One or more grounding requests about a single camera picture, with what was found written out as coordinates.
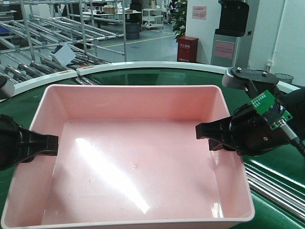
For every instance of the steel transfer rollers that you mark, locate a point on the steel transfer rollers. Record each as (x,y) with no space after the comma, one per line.
(276,188)
(84,81)

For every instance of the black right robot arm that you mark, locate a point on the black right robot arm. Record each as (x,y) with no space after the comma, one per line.
(294,130)

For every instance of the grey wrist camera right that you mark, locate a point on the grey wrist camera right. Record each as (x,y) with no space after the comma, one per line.
(253,82)

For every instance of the metal roller rack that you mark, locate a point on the metal roller rack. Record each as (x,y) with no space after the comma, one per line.
(33,28)

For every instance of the pink plastic bin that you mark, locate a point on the pink plastic bin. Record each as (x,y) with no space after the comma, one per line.
(129,159)

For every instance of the white outer guard rail right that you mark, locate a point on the white outer guard rail right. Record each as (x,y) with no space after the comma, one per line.
(155,65)

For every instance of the white outer guard rail left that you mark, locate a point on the white outer guard rail left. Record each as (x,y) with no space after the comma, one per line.
(42,80)

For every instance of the grey mesh waste basket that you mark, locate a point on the grey mesh waste basket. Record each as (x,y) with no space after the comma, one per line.
(286,78)

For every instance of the steel transfer rollers right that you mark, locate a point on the steel transfer rollers right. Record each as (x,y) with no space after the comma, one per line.
(276,188)

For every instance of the green potted plant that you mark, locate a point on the green potted plant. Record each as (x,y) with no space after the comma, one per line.
(180,16)

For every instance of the white shelf cart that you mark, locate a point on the white shelf cart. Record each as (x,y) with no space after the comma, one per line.
(152,18)

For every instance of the red fire extinguisher cabinet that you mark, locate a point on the red fire extinguisher cabinet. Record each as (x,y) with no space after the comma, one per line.
(187,49)

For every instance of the white electrical box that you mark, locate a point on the white electrical box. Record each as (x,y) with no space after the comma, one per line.
(62,54)

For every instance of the green circular conveyor belt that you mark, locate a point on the green circular conveyor belt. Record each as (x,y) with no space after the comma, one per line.
(284,166)

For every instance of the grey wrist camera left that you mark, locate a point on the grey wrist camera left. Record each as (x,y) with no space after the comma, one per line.
(7,88)

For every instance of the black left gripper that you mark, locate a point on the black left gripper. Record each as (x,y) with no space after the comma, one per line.
(21,145)

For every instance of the grey water dispenser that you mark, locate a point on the grey water dispenser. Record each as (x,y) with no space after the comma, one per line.
(232,26)

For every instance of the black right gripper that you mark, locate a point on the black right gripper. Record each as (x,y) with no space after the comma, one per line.
(251,134)

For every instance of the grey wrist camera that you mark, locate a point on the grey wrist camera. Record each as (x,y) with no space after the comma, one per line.
(253,82)
(7,88)

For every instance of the green circuit board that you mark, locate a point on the green circuit board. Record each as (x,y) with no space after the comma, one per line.
(271,110)

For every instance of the pink wall notice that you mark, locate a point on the pink wall notice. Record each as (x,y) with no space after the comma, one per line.
(199,12)

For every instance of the steel transfer rollers left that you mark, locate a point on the steel transfer rollers left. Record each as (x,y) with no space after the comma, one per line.
(84,81)

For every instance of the white guard rail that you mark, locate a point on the white guard rail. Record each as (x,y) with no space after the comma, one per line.
(42,80)
(155,65)

